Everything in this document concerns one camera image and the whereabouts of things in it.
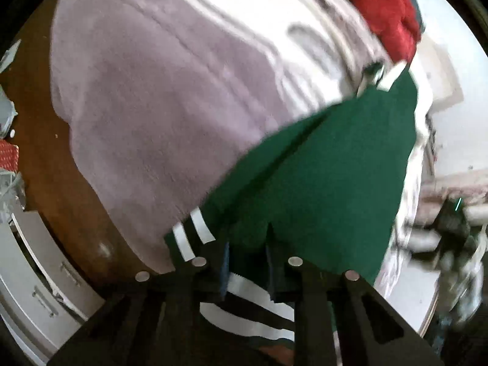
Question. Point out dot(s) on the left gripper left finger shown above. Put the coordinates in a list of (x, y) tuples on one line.
[(123, 332)]

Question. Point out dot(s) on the floral purple bed blanket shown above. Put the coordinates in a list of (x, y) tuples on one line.
[(163, 97)]

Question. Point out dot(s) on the white dresser with clutter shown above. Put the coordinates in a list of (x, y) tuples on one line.
[(44, 300)]

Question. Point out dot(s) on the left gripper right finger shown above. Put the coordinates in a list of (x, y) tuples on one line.
[(338, 315)]

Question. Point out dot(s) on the green white varsity jacket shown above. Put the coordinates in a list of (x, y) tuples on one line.
[(326, 189)]

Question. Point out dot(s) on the red quilted duvet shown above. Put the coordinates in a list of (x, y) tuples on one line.
[(395, 23)]

